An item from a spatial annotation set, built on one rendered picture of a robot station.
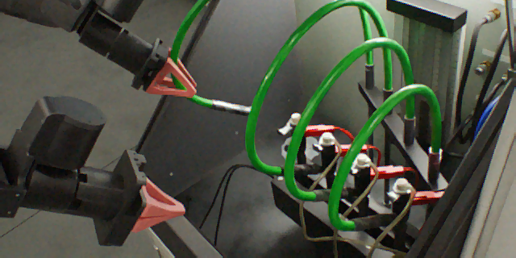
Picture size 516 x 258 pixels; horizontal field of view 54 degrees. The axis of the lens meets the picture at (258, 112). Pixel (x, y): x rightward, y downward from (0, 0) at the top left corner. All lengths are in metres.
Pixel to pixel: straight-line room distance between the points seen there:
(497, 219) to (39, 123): 0.57
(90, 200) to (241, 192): 0.69
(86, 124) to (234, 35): 0.69
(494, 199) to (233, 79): 0.70
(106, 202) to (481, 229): 0.49
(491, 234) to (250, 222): 0.59
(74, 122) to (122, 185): 0.11
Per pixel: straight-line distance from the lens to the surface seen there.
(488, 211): 0.75
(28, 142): 0.55
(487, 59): 0.96
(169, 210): 0.65
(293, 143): 0.68
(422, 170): 0.89
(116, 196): 0.61
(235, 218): 1.20
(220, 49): 1.16
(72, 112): 0.55
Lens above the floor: 1.73
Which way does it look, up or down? 38 degrees down
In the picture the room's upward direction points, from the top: 11 degrees counter-clockwise
